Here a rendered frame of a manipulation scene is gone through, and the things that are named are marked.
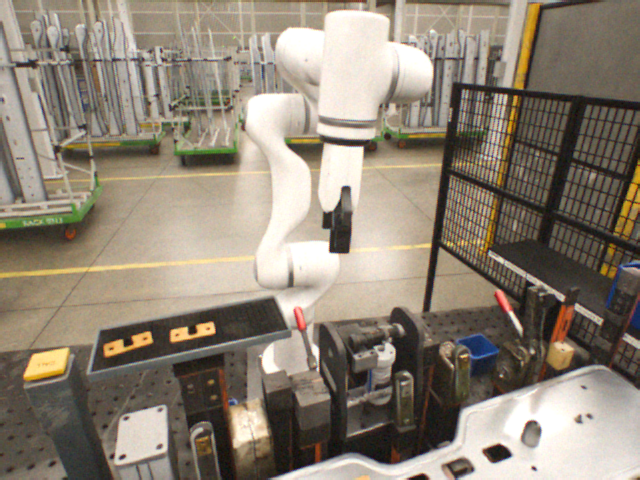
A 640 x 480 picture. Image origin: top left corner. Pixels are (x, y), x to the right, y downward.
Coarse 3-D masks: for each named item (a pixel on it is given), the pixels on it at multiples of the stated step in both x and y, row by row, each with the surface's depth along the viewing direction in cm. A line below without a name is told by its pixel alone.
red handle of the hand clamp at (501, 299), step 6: (498, 294) 93; (498, 300) 93; (504, 300) 92; (504, 306) 92; (510, 306) 92; (504, 312) 92; (510, 312) 91; (510, 318) 90; (516, 318) 90; (510, 324) 91; (516, 324) 90; (516, 330) 89
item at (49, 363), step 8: (48, 352) 73; (56, 352) 73; (64, 352) 73; (32, 360) 71; (40, 360) 71; (48, 360) 71; (56, 360) 71; (64, 360) 71; (32, 368) 69; (40, 368) 69; (48, 368) 69; (56, 368) 69; (24, 376) 67; (32, 376) 68; (40, 376) 68; (48, 376) 69
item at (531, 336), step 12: (528, 288) 83; (540, 288) 83; (528, 300) 83; (540, 300) 84; (552, 300) 80; (528, 312) 84; (540, 312) 84; (528, 324) 84; (540, 324) 85; (528, 336) 85; (540, 336) 85; (528, 348) 85; (528, 360) 86
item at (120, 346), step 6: (132, 336) 76; (138, 336) 76; (144, 336) 76; (150, 336) 76; (114, 342) 75; (120, 342) 75; (126, 342) 73; (132, 342) 74; (138, 342) 75; (144, 342) 75; (150, 342) 75; (108, 348) 73; (114, 348) 73; (120, 348) 73; (126, 348) 73; (132, 348) 73; (108, 354) 72; (114, 354) 72
